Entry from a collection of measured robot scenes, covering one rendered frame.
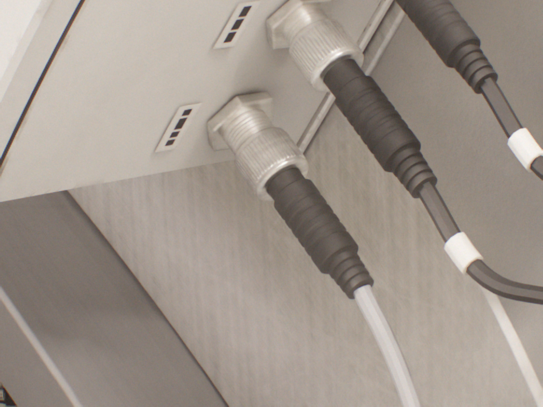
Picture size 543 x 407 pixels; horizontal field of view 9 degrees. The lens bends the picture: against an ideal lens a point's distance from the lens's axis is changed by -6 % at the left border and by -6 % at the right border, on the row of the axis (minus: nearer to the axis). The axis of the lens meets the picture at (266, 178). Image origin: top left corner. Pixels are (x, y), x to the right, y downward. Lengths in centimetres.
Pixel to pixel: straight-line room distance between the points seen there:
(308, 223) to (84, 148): 6
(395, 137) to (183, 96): 6
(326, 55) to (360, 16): 4
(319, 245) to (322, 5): 6
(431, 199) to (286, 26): 6
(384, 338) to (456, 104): 6
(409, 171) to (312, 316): 10
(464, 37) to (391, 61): 8
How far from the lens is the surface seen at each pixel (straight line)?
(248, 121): 84
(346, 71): 82
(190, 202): 92
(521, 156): 77
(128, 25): 79
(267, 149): 84
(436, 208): 80
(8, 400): 634
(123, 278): 95
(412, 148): 81
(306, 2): 82
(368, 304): 82
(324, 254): 83
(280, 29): 82
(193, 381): 93
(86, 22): 78
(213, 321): 92
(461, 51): 78
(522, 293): 78
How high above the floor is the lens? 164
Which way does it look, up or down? 8 degrees down
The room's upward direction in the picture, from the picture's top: 3 degrees counter-clockwise
